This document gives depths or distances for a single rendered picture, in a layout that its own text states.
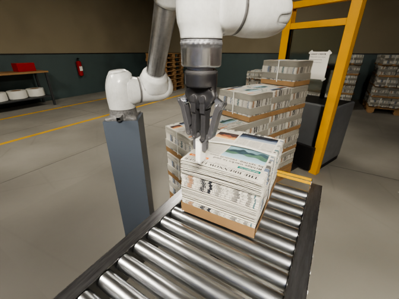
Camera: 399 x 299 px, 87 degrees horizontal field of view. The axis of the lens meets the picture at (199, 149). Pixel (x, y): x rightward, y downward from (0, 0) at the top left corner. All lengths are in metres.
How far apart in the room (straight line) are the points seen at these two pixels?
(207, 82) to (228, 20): 0.12
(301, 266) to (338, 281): 1.11
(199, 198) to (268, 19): 0.57
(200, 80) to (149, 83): 0.84
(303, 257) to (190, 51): 0.66
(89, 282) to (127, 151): 0.82
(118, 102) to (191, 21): 0.91
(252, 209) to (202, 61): 0.47
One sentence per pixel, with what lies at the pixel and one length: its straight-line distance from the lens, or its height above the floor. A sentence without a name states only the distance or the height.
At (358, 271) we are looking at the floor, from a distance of 1.99.
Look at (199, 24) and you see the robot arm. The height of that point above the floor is 1.41.
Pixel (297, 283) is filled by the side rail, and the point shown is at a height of 0.80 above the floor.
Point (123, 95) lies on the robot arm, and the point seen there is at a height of 1.14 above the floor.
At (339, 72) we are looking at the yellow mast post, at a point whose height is 1.17.
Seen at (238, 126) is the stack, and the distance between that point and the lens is 1.71.
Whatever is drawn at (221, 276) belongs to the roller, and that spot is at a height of 0.79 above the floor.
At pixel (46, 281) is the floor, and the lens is 1.92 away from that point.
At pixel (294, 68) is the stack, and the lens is 2.23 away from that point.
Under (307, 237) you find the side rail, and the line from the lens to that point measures 0.85.
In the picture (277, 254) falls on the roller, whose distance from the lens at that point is 0.77.
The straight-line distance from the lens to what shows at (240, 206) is 0.72.
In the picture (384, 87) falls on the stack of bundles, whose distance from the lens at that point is 6.62.
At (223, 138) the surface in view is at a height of 1.03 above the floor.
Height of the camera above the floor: 1.37
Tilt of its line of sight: 25 degrees down
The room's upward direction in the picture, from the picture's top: straight up
